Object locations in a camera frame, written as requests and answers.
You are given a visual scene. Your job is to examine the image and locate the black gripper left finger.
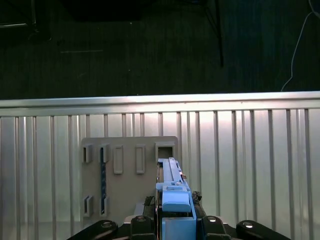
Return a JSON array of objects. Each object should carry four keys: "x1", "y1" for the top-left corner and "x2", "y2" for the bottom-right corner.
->
[{"x1": 66, "y1": 195, "x2": 158, "y2": 240}]

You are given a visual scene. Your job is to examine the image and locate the grey parts rack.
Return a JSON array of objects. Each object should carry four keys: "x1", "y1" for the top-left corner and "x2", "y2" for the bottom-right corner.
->
[{"x1": 80, "y1": 136, "x2": 179, "y2": 225}]

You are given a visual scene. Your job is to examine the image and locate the hard disk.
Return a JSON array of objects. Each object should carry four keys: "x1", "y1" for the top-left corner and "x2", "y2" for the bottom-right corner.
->
[{"x1": 155, "y1": 156, "x2": 198, "y2": 240}]

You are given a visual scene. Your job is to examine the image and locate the white floor cable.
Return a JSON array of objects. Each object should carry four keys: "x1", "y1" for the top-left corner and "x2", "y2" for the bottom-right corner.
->
[{"x1": 280, "y1": 0, "x2": 320, "y2": 92}]

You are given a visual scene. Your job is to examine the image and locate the dark blue RAM stick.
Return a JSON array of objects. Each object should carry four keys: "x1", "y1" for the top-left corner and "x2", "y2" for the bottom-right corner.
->
[{"x1": 99, "y1": 146, "x2": 108, "y2": 216}]

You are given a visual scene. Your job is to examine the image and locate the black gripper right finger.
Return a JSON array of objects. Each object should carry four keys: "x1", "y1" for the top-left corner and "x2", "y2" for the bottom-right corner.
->
[{"x1": 190, "y1": 190, "x2": 292, "y2": 240}]

